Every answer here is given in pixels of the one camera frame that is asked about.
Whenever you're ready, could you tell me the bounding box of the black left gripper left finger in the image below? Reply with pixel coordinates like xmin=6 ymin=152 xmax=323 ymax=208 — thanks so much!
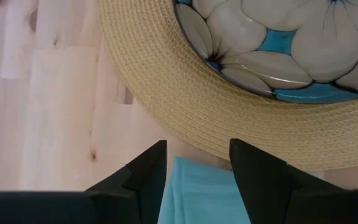
xmin=0 ymin=139 xmax=168 ymax=224

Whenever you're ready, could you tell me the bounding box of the light blue cloth napkin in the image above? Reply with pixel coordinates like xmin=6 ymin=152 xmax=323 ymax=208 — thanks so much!
xmin=157 ymin=155 xmax=251 ymax=224

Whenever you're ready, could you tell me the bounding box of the patterned ceramic plate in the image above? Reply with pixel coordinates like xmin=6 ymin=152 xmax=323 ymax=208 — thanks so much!
xmin=174 ymin=0 xmax=358 ymax=105

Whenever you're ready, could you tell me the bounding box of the round woven straw placemat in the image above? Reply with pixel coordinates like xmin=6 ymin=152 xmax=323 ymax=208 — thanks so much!
xmin=99 ymin=0 xmax=358 ymax=171

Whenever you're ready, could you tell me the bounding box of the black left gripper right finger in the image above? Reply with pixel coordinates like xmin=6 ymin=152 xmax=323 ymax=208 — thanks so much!
xmin=229 ymin=138 xmax=358 ymax=224

